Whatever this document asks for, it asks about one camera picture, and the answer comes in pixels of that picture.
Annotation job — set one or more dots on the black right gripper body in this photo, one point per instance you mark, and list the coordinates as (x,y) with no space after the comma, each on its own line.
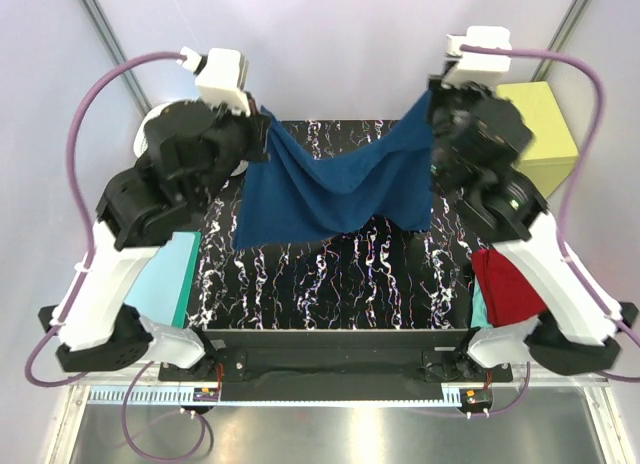
(447,108)

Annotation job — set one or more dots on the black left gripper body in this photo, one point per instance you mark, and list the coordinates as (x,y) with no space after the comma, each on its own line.
(253,135)

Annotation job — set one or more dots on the dark blue t-shirt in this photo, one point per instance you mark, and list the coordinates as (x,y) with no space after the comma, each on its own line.
(295,198)

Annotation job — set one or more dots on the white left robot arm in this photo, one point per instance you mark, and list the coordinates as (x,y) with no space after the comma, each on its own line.
(137,214)

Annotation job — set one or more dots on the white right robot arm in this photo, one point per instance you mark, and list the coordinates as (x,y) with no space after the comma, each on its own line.
(576,334)

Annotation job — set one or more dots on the white plastic basket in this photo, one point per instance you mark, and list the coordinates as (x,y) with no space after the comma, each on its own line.
(140,143)

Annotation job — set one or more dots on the yellow-green drawer box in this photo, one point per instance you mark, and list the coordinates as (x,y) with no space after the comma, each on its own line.
(550,157)

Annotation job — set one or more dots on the light blue clipboard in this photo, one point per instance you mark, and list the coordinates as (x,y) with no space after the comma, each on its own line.
(156,290)

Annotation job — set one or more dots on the red folded t-shirt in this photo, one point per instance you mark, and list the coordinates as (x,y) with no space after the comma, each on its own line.
(508,296)

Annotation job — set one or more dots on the teal folded cloth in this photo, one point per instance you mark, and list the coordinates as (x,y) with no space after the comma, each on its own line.
(479,315)

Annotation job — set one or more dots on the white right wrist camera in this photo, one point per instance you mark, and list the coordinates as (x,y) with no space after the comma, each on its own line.
(482,69)

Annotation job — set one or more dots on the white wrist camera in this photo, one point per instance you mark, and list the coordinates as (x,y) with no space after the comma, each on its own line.
(482,69)
(220,77)

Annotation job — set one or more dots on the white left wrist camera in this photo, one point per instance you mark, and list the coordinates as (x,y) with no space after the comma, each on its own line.
(220,77)

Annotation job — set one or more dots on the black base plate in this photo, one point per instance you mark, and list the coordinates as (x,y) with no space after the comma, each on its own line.
(341,366)

